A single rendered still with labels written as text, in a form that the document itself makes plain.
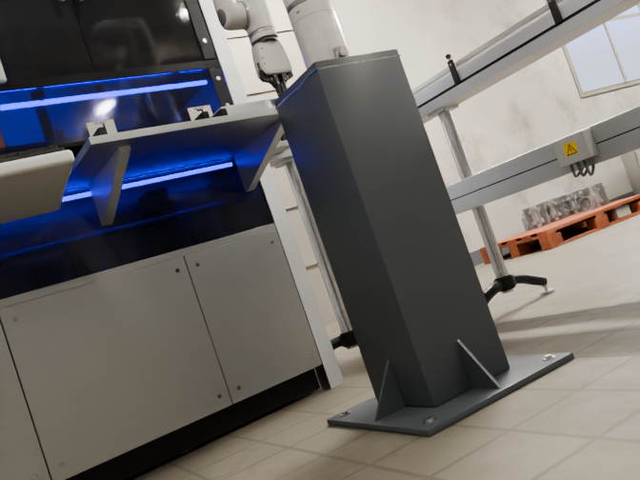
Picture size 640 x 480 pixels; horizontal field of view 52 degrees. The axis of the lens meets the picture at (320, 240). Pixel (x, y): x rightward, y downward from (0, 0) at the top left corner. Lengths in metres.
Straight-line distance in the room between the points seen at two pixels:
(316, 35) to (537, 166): 1.03
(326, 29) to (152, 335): 1.01
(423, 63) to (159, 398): 4.54
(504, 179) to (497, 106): 3.91
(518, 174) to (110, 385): 1.54
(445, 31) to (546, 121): 1.33
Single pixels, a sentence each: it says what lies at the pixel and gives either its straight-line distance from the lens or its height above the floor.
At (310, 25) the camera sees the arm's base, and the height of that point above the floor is 0.98.
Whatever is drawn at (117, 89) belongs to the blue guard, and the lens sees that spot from 2.21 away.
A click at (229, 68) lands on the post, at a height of 1.17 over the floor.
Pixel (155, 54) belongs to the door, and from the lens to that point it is 2.32.
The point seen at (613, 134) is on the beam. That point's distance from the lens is 2.24.
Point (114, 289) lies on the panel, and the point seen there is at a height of 0.54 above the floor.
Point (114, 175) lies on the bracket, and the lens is 1.83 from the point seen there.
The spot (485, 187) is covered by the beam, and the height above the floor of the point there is 0.49.
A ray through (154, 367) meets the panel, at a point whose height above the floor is 0.28.
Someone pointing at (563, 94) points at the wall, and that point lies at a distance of 7.07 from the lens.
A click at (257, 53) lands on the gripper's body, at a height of 1.04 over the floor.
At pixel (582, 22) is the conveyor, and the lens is 2.25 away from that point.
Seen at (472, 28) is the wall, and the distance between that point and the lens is 6.57.
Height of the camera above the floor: 0.40
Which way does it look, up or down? 2 degrees up
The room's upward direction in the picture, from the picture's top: 19 degrees counter-clockwise
